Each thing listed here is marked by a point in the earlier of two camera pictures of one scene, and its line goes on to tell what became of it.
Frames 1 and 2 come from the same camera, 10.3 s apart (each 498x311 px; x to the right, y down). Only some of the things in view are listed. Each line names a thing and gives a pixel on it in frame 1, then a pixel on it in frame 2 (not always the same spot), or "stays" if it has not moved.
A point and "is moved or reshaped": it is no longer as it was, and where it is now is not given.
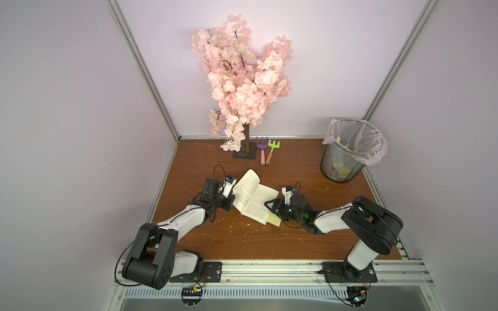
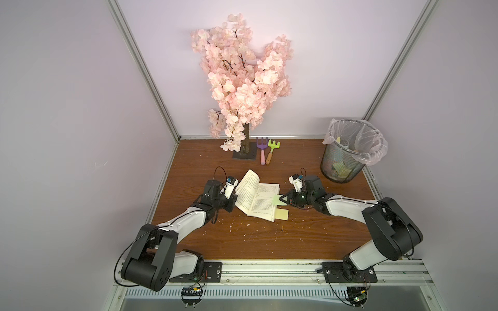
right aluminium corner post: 418,25 stays
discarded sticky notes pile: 340,169 stays
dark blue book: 251,198 stays
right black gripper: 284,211 -> 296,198
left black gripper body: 220,201 stays
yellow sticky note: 273,219 is moved or reshaped
